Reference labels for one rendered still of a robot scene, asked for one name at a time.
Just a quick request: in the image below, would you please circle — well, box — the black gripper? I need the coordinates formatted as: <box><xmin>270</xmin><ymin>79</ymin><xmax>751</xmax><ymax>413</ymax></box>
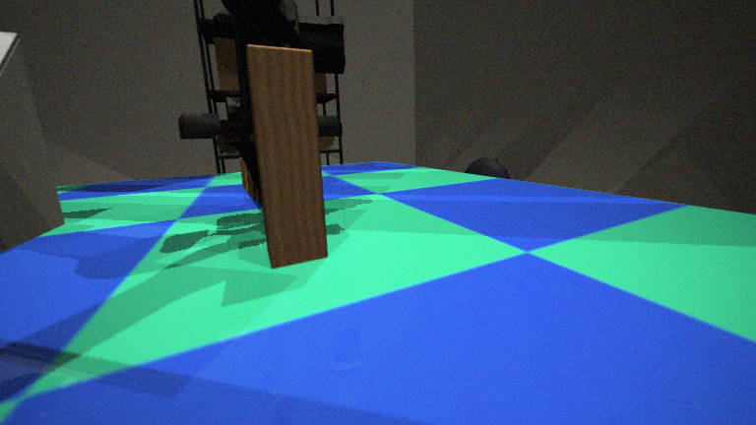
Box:
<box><xmin>178</xmin><ymin>65</ymin><xmax>343</xmax><ymax>195</ymax></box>

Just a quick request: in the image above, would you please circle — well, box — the brown wooden post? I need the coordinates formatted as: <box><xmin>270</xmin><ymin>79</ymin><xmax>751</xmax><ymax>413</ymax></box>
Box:
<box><xmin>246</xmin><ymin>44</ymin><xmax>328</xmax><ymax>269</ymax></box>

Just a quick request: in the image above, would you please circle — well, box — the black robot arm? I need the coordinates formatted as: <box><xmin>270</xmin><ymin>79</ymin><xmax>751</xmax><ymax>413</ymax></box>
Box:
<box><xmin>213</xmin><ymin>0</ymin><xmax>346</xmax><ymax>120</ymax></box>

